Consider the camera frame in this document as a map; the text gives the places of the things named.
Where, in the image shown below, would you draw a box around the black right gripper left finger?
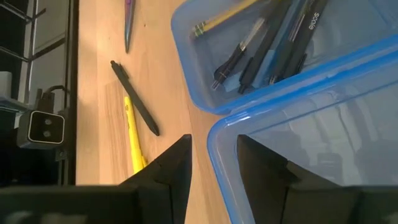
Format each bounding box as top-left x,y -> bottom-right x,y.
119,134 -> 193,224

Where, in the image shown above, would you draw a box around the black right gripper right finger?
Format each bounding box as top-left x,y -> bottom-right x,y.
236,134 -> 363,224

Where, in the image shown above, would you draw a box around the yellow BIC highlighter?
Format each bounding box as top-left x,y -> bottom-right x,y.
124,96 -> 149,175

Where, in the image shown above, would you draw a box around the blue plastic supply box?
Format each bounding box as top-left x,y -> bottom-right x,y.
170,0 -> 398,224

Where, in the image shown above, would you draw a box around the clear barrel black grip pen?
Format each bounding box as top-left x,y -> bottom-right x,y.
211,17 -> 267,91

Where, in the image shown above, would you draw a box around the black pen silver clip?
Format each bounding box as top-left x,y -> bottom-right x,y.
268,0 -> 313,85

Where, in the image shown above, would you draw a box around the purple handled scissors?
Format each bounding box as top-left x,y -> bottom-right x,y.
124,0 -> 137,54

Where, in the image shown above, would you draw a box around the yellow pencil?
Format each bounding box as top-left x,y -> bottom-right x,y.
190,0 -> 261,38

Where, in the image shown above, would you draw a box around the black shelf rack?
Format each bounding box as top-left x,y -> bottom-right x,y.
0,0 -> 70,103

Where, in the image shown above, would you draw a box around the black aluminium table frame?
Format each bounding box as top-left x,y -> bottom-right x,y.
55,0 -> 80,187

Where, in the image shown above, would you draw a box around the black table-level camera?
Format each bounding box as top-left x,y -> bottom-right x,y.
16,110 -> 67,151

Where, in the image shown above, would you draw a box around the black camera cable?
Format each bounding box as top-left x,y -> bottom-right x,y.
33,85 -> 68,112

